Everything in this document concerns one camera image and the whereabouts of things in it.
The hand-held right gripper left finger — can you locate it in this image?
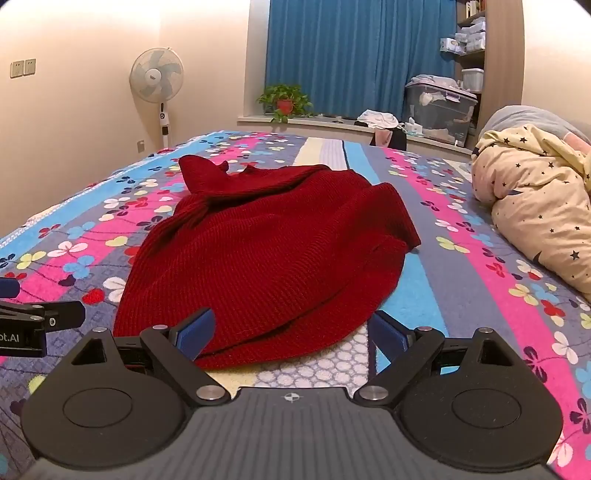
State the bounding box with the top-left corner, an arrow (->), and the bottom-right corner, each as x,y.
69,308 -> 232,408

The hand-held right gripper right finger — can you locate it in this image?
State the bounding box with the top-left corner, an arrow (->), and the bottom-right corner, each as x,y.
353,310 -> 525,408

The red knitted sweater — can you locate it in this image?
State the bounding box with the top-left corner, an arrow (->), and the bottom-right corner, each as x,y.
113,154 -> 422,370

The white clothes pile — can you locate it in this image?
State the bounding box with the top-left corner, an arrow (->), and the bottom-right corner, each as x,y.
355,109 -> 400,130

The floral striped blanket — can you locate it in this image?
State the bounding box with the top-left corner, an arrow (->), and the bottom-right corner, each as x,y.
0,130 -> 591,480

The cream star print quilt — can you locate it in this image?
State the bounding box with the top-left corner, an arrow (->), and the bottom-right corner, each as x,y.
471,124 -> 591,303

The chair with pink cloth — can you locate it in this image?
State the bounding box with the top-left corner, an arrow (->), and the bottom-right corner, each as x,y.
369,128 -> 408,151

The clear plastic storage box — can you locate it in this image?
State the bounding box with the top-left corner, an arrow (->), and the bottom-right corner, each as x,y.
405,74 -> 478,147

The potted green plant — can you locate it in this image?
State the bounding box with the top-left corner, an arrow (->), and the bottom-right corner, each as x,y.
257,84 -> 315,123

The grey pillow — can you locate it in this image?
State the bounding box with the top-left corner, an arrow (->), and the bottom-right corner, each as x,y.
480,105 -> 591,139

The white standing fan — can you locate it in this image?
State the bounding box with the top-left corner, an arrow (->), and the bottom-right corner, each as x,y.
129,47 -> 185,149

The pink pillow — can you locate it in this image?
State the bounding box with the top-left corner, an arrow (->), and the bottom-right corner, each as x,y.
562,130 -> 591,155

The blue curtain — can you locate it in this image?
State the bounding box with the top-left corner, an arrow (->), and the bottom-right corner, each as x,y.
264,0 -> 458,120

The wooden shelf unit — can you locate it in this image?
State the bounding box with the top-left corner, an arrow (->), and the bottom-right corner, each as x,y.
455,0 -> 525,139

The stack of white packets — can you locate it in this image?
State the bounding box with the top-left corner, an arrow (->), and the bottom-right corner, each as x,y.
441,21 -> 486,55

